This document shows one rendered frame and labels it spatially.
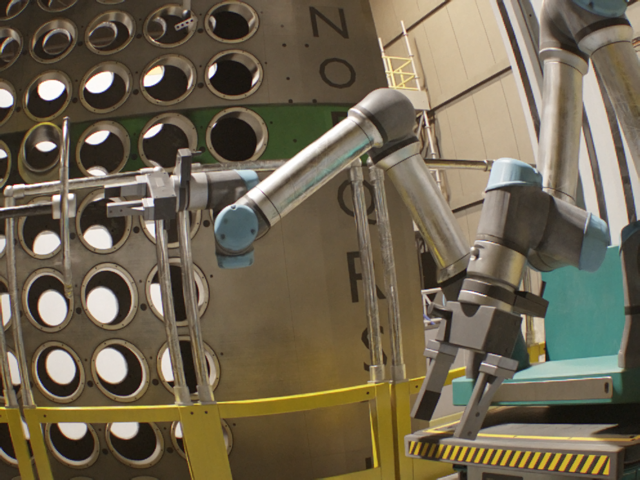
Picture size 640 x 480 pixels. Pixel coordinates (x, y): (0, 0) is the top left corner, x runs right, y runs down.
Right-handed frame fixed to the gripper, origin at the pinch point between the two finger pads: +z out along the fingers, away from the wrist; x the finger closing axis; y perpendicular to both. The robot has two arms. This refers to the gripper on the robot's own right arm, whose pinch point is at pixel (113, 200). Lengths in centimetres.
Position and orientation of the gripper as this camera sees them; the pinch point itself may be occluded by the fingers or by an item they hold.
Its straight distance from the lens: 146.0
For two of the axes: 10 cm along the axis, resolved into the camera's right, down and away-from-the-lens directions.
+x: -3.4, -4.8, 8.1
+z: -9.3, 0.7, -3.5
